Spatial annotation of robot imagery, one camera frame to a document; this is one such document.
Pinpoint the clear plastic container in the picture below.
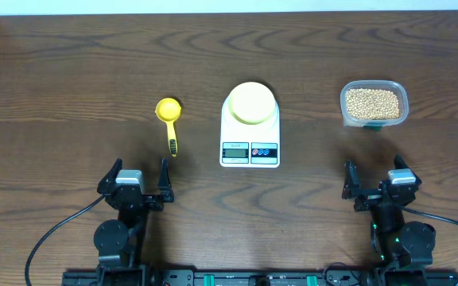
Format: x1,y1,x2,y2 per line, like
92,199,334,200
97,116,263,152
340,80,409,129

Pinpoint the black mounting rail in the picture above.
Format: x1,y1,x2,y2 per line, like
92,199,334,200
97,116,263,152
60,269,458,286

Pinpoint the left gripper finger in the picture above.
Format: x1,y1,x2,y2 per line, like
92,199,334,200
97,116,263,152
97,158,122,195
157,158,175,203

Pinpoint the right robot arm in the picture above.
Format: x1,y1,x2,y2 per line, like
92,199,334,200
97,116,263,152
342,155,436,285

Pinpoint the white digital kitchen scale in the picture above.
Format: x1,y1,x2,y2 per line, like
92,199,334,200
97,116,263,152
219,96,281,168

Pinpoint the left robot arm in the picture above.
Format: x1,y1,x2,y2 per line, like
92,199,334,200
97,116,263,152
94,159,174,285

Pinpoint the yellow measuring scoop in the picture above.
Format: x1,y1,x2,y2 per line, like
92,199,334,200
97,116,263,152
155,98,181,157

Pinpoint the soybeans pile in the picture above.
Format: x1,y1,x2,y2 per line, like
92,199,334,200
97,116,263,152
345,88,400,120

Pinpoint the yellow bowl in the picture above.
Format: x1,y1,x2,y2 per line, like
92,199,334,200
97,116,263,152
228,82,276,125

